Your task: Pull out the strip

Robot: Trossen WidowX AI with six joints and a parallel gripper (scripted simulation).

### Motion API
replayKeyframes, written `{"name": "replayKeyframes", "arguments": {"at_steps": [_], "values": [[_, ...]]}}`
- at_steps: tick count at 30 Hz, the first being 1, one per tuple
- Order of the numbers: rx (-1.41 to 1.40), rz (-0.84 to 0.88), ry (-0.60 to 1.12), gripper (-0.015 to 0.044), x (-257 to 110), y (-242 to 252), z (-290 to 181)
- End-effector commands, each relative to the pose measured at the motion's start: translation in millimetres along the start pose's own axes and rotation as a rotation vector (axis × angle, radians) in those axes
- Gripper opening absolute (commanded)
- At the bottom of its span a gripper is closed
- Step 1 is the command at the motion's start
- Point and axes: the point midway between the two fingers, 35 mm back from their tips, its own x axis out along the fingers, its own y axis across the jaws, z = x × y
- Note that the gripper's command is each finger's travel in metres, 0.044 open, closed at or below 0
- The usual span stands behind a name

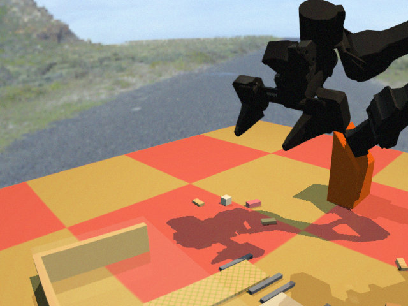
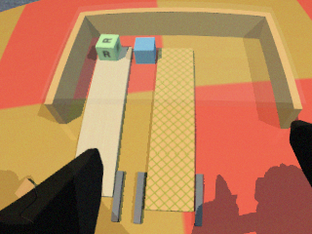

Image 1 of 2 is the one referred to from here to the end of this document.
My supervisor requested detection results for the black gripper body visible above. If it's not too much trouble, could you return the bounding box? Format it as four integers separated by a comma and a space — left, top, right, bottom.
232, 61, 351, 133

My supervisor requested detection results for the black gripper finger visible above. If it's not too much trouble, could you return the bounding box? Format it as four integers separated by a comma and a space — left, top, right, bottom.
282, 98, 333, 151
234, 85, 265, 136

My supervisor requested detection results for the white cube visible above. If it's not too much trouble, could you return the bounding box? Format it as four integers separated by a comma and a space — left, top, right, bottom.
221, 195, 232, 206

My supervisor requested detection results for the yellow crosshatched flat strip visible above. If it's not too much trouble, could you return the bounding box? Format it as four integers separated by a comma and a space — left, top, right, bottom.
211, 259, 270, 296

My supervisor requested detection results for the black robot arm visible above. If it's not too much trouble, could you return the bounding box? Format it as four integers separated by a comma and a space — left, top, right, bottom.
262, 0, 408, 157

